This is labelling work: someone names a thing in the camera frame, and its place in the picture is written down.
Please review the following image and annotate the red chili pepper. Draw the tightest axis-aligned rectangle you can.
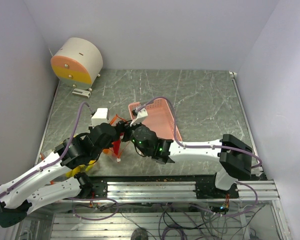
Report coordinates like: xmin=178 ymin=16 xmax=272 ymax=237
xmin=112 ymin=139 xmax=122 ymax=159

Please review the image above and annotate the clear zip bag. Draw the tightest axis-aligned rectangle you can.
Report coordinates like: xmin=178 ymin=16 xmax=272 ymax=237
xmin=39 ymin=134 xmax=98 ymax=186
xmin=102 ymin=114 xmax=129 ymax=163

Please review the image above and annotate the orange fruit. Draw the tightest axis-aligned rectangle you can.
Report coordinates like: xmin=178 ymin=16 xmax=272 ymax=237
xmin=102 ymin=149 xmax=113 ymax=155

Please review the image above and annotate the yellow banana bunch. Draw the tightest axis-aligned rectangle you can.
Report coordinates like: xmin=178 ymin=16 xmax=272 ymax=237
xmin=65 ymin=160 xmax=97 ymax=178

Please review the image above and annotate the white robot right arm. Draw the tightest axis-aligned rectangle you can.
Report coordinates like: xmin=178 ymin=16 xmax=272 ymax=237
xmin=114 ymin=120 xmax=253 ymax=198

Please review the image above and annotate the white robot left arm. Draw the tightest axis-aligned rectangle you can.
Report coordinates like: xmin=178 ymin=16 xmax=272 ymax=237
xmin=0 ymin=123 xmax=118 ymax=228

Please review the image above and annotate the pink perforated plastic basket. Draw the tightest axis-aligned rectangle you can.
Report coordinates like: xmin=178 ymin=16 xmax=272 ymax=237
xmin=128 ymin=98 xmax=182 ymax=142

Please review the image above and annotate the round cream drawer box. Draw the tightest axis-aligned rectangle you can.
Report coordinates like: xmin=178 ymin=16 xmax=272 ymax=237
xmin=50 ymin=37 xmax=104 ymax=90

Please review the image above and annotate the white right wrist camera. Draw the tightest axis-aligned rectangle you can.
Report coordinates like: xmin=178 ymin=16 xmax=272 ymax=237
xmin=130 ymin=107 xmax=148 ymax=127

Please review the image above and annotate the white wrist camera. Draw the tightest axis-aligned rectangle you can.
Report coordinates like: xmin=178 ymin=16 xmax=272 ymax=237
xmin=91 ymin=107 xmax=109 ymax=127
xmin=130 ymin=107 xmax=148 ymax=127

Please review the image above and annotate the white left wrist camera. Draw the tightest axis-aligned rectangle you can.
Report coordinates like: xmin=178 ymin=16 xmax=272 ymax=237
xmin=91 ymin=107 xmax=109 ymax=127

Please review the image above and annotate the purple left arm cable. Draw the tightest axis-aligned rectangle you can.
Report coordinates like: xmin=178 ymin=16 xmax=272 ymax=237
xmin=0 ymin=100 xmax=94 ymax=226

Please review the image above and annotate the small white bracket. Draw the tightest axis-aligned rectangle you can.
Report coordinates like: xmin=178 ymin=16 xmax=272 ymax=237
xmin=72 ymin=88 xmax=92 ymax=99

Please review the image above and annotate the aluminium rail frame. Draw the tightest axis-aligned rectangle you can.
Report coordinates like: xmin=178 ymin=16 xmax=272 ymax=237
xmin=5 ymin=176 xmax=292 ymax=240

